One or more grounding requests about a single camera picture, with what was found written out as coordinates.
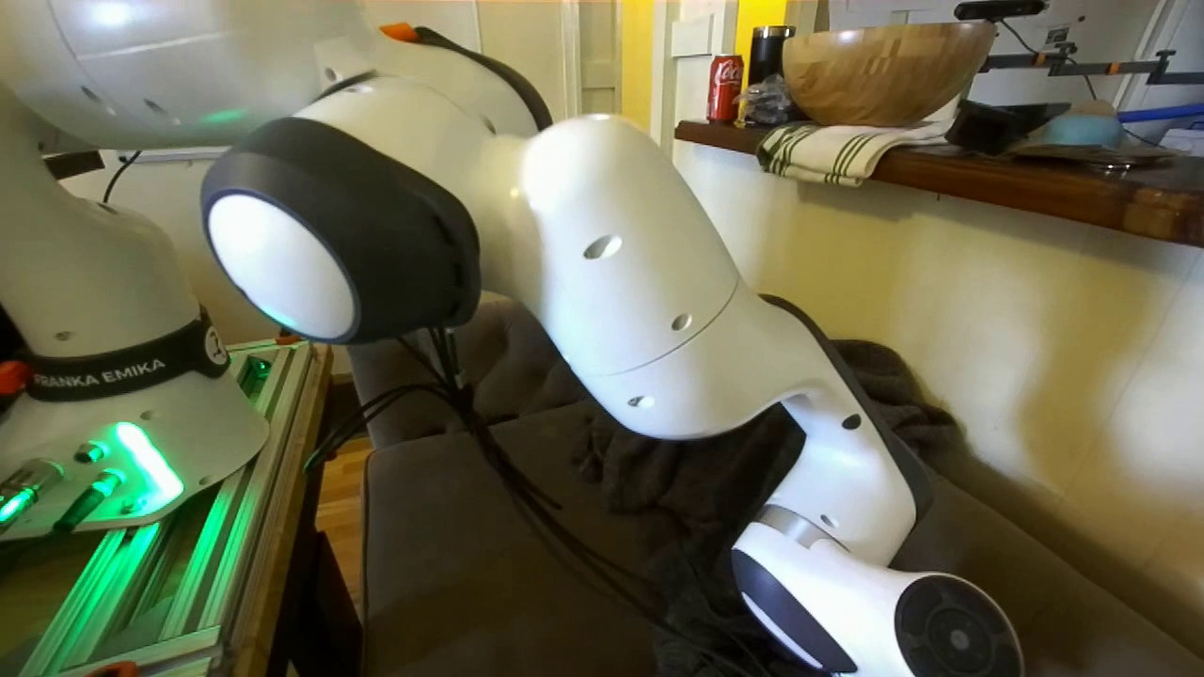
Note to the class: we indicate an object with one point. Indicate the dark grey blanket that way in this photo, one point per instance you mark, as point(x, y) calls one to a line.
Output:
point(678, 503)

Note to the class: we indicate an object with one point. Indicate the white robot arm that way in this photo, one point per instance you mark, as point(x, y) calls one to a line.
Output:
point(368, 185)

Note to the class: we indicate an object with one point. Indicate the grey brown sofa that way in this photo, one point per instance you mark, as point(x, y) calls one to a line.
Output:
point(489, 547)

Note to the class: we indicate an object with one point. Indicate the striped kitchen towel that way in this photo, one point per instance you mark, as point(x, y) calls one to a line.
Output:
point(837, 152)

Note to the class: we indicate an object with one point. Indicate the red soda can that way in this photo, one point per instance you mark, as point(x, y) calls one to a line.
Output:
point(725, 87)

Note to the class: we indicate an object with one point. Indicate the black cup on shelf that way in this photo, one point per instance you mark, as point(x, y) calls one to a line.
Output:
point(770, 98)

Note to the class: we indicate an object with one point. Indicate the wooden bowl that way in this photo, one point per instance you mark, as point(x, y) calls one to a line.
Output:
point(886, 77)

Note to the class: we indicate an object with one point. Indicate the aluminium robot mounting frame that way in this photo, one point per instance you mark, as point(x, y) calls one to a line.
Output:
point(194, 596)

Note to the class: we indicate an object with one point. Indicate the black camera stand rail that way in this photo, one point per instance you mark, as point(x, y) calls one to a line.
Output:
point(1058, 57)

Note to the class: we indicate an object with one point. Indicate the wooden wall shelf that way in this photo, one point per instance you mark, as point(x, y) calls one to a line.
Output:
point(1156, 205)

